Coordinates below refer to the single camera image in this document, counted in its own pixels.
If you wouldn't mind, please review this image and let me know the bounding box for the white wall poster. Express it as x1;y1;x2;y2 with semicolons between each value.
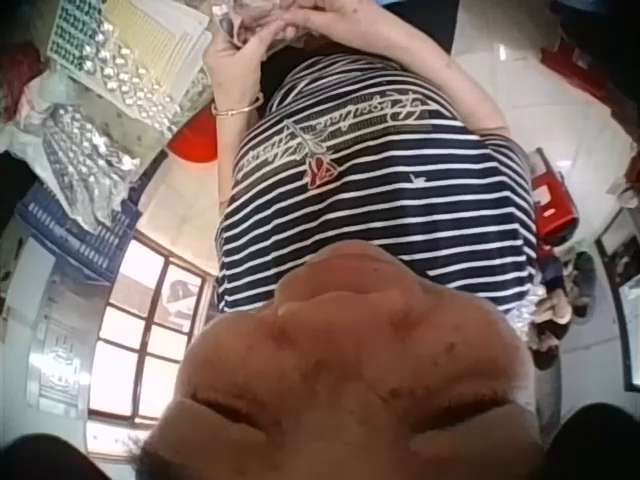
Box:
23;237;104;419

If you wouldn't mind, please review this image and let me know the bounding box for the red plastic stool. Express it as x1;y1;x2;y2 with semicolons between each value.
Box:
167;106;222;166

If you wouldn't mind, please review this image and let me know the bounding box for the window with brown frame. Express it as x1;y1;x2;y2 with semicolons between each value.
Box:
85;234;217;459

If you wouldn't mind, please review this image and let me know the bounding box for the person's right hand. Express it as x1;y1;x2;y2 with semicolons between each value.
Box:
269;0;362;42

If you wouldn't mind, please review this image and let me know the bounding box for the silver foil strip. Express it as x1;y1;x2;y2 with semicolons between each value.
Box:
208;0;307;53

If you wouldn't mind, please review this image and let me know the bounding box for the red plastic container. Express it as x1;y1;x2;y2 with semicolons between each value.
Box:
527;146;581;247

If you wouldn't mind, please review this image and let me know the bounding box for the person's left hand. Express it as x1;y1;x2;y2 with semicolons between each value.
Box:
201;20;285;114

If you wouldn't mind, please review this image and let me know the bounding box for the gold bracelet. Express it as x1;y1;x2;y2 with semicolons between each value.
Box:
210;91;265;119

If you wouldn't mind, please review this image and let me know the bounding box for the green dotted blister sheet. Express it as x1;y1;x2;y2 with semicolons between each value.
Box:
46;0;110;69

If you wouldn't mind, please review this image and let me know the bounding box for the heap of clutter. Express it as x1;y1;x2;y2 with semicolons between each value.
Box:
529;244;604;371

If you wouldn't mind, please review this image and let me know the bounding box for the silver bubble blister sheet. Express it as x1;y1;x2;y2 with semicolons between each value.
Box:
74;19;187;137

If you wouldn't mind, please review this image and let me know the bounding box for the dark red cloth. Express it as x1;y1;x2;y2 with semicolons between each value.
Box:
0;43;47;101

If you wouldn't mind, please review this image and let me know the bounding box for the blue plastic crate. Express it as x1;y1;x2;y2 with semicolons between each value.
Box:
13;149;171;286

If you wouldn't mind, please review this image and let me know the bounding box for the stack of yellow blister sheets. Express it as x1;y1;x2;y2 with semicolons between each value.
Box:
102;0;212;99

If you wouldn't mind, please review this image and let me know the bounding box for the heap of silver foil sheets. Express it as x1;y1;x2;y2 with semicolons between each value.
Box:
41;103;145;234

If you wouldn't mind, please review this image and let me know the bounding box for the white plastic bag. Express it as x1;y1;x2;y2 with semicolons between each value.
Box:
0;62;169;204

